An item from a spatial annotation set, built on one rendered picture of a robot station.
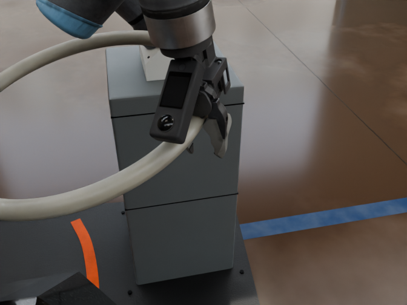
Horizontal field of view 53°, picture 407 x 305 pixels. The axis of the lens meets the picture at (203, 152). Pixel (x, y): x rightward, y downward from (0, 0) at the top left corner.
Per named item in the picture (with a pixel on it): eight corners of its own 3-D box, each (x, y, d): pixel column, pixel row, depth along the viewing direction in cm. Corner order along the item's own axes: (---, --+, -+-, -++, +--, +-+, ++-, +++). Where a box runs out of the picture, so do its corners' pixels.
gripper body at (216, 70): (233, 89, 65) (222, 19, 57) (214, 124, 60) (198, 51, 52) (190, 86, 68) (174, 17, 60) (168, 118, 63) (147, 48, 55)
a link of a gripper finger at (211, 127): (246, 138, 69) (228, 94, 64) (234, 162, 66) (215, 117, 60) (229, 138, 71) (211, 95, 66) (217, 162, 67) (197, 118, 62)
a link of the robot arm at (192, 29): (194, 20, 48) (125, 19, 52) (201, 57, 51) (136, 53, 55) (221, -13, 54) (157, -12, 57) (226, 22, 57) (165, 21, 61)
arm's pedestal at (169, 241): (118, 212, 199) (90, 43, 150) (218, 197, 208) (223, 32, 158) (125, 301, 159) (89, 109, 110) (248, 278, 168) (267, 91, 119)
